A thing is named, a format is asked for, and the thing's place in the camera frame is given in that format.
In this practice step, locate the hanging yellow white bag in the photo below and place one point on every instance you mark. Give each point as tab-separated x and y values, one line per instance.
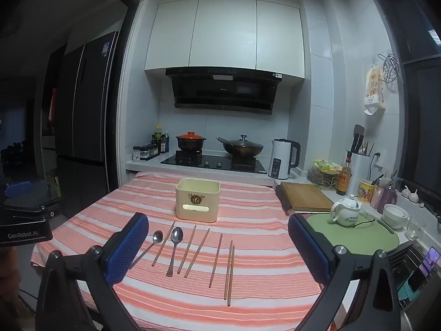
375	89

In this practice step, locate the cream plastic utensil holder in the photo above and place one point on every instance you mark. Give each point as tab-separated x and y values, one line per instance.
197	200

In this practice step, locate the white bowl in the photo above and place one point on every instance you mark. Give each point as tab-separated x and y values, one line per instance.
395	217

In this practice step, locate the yellow printed mug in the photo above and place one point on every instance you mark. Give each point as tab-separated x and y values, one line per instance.
366	192

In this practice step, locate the brown sauce bottle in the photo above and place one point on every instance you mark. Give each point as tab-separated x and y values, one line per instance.
343	179

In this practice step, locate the purple bottle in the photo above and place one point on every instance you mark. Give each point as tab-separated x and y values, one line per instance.
388	198

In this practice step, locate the white teapot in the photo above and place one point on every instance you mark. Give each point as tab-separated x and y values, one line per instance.
344	212

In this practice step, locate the dark refrigerator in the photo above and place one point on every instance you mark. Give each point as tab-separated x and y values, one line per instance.
86	110

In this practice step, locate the garlic bulbs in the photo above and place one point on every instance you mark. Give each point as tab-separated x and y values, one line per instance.
410	193

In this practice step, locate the white electric kettle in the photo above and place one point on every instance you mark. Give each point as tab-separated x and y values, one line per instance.
279	158

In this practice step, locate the white upper cabinets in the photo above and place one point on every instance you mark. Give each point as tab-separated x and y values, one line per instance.
224	31

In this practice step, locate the large metal spoon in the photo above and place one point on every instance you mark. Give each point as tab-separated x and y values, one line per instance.
177	235

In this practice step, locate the smartphone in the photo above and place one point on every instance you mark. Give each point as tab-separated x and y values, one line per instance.
430	260

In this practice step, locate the clear drinking glass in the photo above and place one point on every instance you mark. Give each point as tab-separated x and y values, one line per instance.
414	230

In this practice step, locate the pink white striped cloth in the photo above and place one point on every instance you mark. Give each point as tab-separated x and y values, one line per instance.
262	241

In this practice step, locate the white knife holder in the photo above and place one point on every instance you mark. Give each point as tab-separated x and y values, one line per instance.
360	176

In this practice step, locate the clay pot with orange lid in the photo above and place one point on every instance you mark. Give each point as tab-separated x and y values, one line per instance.
190	140

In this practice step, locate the basket with yellow snack bags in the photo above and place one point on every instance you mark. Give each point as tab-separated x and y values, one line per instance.
324	172

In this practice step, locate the white wall socket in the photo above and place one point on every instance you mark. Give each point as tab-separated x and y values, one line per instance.
378	159

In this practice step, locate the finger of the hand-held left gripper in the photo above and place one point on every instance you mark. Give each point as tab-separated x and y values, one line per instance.
20	189
34	211

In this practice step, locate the yellow cap sauce bottle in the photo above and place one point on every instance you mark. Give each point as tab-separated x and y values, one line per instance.
158	141

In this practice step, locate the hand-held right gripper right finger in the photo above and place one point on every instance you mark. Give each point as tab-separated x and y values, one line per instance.
306	248

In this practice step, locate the dark sauce bottle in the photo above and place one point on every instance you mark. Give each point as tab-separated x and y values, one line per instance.
166	143

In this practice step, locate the black spatula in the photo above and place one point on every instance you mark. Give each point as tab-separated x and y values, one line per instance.
358	132

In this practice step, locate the wok with glass lid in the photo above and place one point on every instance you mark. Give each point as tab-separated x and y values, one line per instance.
243	145

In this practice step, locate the black range hood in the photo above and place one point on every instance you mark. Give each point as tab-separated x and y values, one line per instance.
224	89

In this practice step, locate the pink cup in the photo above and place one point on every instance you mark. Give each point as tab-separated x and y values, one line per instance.
376	194

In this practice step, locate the wooden cutting board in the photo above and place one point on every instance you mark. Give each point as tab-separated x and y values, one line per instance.
305	196

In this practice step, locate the black gas stove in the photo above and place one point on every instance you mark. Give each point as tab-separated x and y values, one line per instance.
213	162

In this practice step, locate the green round mat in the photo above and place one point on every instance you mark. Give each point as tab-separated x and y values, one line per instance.
361	238

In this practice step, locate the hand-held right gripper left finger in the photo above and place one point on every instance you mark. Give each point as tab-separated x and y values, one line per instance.
127	251

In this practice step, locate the small metal spoon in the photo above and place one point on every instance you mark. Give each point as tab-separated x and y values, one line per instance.
157	238

